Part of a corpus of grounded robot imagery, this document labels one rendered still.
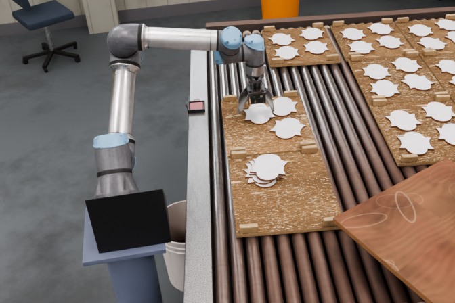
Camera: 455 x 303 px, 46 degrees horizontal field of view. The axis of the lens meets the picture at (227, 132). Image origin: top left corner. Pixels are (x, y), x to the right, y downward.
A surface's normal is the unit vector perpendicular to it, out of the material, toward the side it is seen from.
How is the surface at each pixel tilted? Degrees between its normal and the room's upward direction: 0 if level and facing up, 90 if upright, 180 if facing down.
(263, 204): 0
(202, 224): 0
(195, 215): 0
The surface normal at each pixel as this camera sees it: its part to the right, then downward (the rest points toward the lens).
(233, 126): -0.05, -0.82
